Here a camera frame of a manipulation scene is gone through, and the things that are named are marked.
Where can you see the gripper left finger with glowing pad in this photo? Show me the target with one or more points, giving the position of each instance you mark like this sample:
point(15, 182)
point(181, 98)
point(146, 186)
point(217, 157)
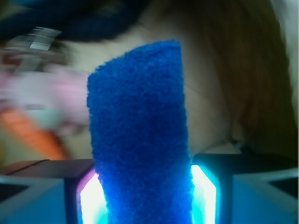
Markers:
point(51, 192)

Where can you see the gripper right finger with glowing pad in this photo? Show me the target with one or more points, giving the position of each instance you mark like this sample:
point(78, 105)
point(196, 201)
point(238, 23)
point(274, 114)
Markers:
point(245, 189)

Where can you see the pink plush bunny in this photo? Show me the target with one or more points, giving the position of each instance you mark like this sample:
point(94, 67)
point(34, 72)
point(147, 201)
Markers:
point(55, 98)

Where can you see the orange toy carrot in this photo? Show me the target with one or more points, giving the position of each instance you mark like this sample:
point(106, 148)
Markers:
point(26, 131)

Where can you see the crumpled brown paper bag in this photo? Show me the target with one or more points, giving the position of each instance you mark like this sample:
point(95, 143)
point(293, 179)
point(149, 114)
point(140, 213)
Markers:
point(240, 59)

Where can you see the blue sponge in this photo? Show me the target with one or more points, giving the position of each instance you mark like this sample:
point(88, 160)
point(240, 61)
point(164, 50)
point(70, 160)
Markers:
point(139, 136)

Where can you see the metal keyring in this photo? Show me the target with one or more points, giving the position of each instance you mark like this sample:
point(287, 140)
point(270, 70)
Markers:
point(31, 51)

